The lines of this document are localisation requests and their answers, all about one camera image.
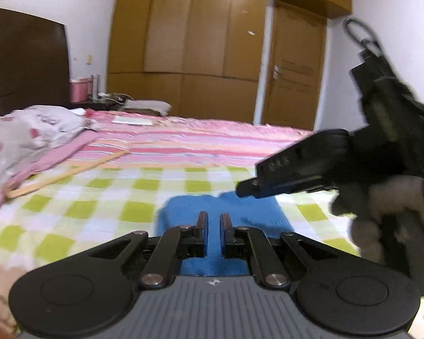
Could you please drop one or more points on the pink striped bedsheet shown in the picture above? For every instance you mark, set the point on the pink striped bedsheet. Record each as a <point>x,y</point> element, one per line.
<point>198,141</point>

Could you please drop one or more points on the white flat box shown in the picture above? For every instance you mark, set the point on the white flat box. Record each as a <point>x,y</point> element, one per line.
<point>131,120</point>

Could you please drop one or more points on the brown wooden wardrobe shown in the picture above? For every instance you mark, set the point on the brown wooden wardrobe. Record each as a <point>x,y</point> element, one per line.
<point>198,42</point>

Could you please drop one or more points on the long wooden stick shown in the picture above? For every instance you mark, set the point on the long wooden stick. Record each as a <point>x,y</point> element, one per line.
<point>56,176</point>

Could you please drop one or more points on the grey folded towel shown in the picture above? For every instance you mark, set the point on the grey folded towel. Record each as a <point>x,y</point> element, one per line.
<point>146,107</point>

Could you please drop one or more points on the blue striped knit sweater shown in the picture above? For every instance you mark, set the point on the blue striped knit sweater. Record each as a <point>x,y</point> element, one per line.
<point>190,215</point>

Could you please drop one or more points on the pink bucket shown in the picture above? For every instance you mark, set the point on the pink bucket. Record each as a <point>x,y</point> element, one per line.
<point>79,91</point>

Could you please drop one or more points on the brown wooden door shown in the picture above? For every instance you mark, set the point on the brown wooden door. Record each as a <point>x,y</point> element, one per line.
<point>293,95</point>

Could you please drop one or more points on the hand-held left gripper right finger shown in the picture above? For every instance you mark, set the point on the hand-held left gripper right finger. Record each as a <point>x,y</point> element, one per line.
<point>225,227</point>

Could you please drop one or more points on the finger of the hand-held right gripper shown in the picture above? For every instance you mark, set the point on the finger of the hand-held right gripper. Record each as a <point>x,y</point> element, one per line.
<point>286,185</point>

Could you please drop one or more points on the dark nightstand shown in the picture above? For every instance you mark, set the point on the dark nightstand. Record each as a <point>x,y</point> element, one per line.
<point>99,105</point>

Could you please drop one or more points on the person's right hand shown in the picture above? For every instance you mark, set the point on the person's right hand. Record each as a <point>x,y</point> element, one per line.
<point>367,233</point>

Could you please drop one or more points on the silver metal bottle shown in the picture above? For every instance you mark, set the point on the silver metal bottle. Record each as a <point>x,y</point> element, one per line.
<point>94,86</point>

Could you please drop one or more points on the wall socket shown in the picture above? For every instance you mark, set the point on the wall socket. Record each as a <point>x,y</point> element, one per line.
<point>89,59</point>

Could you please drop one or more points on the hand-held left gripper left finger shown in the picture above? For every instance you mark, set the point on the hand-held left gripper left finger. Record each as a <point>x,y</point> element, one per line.
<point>203,227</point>

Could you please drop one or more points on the dark brown headboard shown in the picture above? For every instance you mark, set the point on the dark brown headboard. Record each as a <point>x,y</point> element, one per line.
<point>24,63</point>

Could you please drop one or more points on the grey pillow with red dots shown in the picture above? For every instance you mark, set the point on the grey pillow with red dots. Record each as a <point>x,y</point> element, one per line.
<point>14,137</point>

